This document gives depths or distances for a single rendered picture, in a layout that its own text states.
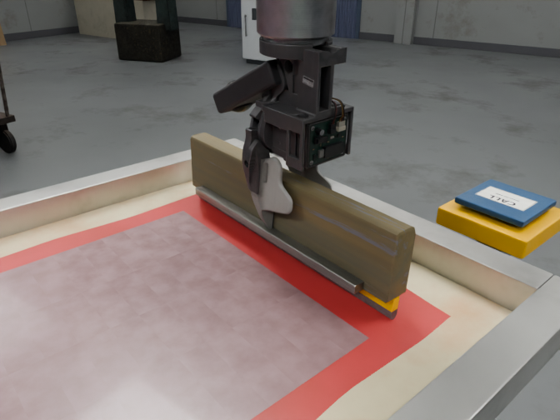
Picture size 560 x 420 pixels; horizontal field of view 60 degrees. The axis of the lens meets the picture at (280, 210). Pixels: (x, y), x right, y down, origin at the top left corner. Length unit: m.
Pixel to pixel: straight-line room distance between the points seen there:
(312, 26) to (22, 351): 0.39
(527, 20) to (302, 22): 8.04
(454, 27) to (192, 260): 8.28
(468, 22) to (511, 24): 0.63
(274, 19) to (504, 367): 0.35
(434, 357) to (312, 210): 0.18
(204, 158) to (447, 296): 0.35
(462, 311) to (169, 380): 0.29
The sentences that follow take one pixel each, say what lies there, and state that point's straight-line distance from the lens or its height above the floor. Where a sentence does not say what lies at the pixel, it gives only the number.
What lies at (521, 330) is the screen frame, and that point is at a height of 0.99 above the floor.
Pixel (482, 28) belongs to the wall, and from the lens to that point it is 8.61.
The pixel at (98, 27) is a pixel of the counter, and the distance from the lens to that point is 10.11.
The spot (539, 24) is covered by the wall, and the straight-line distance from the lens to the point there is 8.43.
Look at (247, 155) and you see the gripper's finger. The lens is 0.51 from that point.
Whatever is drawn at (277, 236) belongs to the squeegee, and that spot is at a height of 0.99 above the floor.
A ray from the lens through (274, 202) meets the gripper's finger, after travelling 0.53.
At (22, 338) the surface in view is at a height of 0.95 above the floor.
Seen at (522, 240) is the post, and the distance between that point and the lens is 0.69.
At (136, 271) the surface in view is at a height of 0.95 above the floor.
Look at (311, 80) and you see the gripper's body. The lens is 0.46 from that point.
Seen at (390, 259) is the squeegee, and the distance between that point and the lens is 0.45.
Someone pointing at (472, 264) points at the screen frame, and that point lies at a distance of 0.55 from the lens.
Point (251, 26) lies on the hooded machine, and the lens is 6.82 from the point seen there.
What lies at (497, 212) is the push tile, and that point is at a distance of 0.71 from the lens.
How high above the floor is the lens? 1.27
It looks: 27 degrees down
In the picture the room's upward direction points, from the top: straight up
